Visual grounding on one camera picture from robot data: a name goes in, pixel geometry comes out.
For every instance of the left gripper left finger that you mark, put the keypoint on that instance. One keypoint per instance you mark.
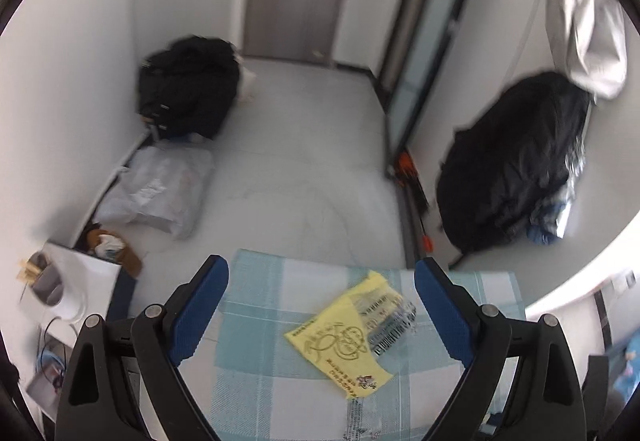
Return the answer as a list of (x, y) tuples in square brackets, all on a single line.
[(97, 401)]

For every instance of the white hanging bag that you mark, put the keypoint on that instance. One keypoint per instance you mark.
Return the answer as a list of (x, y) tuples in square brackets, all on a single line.
[(587, 41)]

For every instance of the grey plastic parcel bag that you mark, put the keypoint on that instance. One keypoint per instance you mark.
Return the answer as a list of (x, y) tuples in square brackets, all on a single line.
[(163, 187)]

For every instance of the glass sliding door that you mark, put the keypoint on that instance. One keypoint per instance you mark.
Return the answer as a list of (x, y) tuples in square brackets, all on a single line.
[(421, 34)]

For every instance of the clear printed bread bag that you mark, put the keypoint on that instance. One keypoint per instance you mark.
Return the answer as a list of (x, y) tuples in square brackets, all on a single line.
[(386, 316)]

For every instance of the silver folded umbrella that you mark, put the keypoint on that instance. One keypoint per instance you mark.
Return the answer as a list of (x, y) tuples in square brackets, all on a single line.
[(550, 218)]

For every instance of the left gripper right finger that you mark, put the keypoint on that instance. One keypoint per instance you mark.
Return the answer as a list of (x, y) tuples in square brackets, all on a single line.
[(544, 402)]

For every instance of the yellow wrapper with drawing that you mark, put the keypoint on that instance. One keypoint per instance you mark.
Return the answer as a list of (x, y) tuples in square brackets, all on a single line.
[(335, 342)]

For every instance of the black hanging jacket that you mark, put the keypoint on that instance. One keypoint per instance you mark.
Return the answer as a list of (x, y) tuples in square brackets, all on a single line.
[(499, 169)]

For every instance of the teal plaid tablecloth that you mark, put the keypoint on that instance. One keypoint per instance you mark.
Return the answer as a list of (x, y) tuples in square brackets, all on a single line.
[(253, 381)]

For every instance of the white side cabinet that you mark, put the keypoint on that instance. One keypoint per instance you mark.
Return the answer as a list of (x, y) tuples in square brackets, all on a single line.
[(91, 286)]

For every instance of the orange black tool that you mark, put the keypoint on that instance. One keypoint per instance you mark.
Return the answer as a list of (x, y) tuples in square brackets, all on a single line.
[(408, 177)]

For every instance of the black backpack on floor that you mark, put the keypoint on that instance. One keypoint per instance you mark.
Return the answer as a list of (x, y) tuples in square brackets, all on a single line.
[(188, 88)]

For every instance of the grey chopstick holder cup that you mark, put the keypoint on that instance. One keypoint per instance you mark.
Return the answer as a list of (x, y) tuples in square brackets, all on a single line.
[(41, 274)]

